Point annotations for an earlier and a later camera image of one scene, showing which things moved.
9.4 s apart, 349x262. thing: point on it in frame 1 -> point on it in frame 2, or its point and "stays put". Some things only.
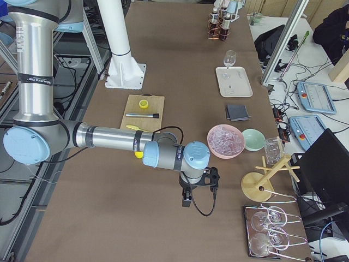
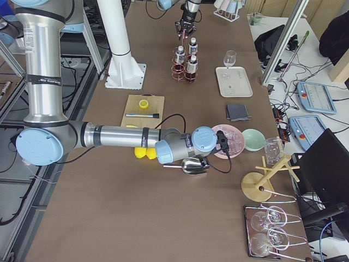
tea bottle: (224, 12) -> (193, 46)
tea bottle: (214, 25) -> (180, 55)
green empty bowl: (253, 139) stays put
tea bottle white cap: (226, 27) -> (193, 58)
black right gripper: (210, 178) -> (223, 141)
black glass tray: (264, 236) stays put
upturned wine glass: (262, 244) stays put
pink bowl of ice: (226, 141) stays put
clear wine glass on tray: (229, 61) stays put
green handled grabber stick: (288, 65) stays put
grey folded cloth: (235, 112) stays put
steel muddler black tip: (154, 115) stays put
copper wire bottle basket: (219, 27) -> (184, 65)
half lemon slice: (143, 103) stays put
